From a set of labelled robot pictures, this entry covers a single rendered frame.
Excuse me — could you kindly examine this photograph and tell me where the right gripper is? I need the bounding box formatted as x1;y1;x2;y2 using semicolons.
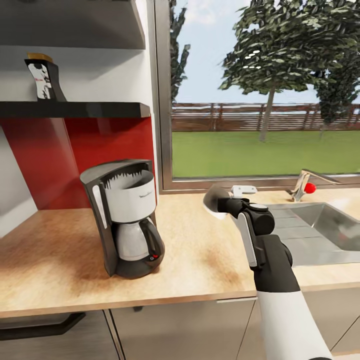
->
217;197;250;216

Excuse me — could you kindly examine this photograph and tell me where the bottle of coffee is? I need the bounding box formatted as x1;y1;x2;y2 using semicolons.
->
25;53;68;102

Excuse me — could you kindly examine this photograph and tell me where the paper coffee filter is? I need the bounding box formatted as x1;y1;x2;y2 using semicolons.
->
202;184;231;220

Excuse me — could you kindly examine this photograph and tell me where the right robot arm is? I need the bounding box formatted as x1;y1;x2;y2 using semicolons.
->
217;185;335;360

